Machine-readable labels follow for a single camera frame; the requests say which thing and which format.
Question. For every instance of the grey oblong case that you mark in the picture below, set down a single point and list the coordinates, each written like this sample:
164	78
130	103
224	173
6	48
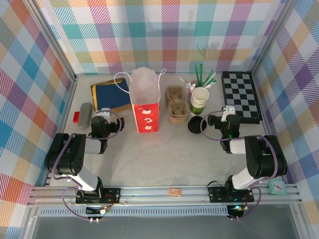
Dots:
84	115

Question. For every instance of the red white paper bag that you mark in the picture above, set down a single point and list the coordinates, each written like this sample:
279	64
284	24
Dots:
147	117

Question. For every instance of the stack of black cup lids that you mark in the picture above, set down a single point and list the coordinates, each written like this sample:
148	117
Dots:
195	125

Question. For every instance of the stack of cardboard cup carriers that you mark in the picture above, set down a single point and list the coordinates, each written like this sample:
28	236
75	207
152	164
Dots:
177	109

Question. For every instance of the red block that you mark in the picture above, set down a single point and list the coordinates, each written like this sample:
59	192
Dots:
76	117

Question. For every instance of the small controller board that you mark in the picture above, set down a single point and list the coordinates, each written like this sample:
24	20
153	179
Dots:
99	211
236	208

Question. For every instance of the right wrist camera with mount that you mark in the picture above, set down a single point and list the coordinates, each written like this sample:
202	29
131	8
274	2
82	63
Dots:
229	109

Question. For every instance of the teal alarm clock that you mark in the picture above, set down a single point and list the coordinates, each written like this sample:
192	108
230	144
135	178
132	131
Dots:
277	186

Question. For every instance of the green drinking straw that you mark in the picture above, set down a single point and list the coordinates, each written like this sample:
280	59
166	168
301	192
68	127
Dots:
211	81
208	77
201	74
197	74

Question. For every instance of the aluminium mounting rail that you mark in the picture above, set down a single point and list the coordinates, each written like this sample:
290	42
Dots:
149	198

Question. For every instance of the stack of green paper cups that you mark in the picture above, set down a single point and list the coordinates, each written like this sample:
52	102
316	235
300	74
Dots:
199	99

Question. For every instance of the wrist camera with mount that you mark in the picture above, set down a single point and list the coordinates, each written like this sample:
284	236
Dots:
106	110
229	109

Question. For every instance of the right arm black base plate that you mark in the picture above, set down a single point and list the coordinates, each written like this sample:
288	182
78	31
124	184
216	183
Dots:
215	195

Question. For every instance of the blue paper napkin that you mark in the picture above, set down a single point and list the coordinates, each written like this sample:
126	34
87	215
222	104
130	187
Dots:
112	94

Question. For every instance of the black grey chessboard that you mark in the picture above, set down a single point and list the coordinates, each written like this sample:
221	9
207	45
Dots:
240	97

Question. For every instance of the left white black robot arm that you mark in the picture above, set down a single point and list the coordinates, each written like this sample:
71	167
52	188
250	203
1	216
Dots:
74	154

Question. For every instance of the small orange card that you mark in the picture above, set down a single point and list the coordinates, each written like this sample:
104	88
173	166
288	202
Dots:
175	192

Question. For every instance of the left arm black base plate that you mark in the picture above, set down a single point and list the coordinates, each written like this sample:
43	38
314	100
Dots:
113	195

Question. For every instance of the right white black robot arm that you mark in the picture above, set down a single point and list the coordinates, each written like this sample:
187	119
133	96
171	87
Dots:
264	159

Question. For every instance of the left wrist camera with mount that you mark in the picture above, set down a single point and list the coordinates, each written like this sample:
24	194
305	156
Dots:
106	110

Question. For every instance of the white wrapped stirrer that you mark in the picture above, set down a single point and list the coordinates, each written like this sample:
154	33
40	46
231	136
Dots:
185	81
191	86

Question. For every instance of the pink holder cup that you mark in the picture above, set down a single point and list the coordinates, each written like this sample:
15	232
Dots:
190	93

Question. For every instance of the aluminium frame post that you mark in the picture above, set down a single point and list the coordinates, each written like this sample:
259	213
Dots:
271	37
52	37

